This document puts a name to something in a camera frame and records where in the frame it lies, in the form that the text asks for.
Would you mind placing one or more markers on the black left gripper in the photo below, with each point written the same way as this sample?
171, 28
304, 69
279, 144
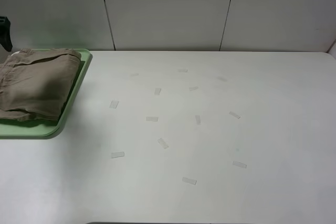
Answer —
5, 38

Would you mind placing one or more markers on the khaki shorts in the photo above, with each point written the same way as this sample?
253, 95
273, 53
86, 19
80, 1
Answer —
35, 84

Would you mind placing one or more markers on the green plastic tray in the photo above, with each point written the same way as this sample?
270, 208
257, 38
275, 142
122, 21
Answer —
44, 129

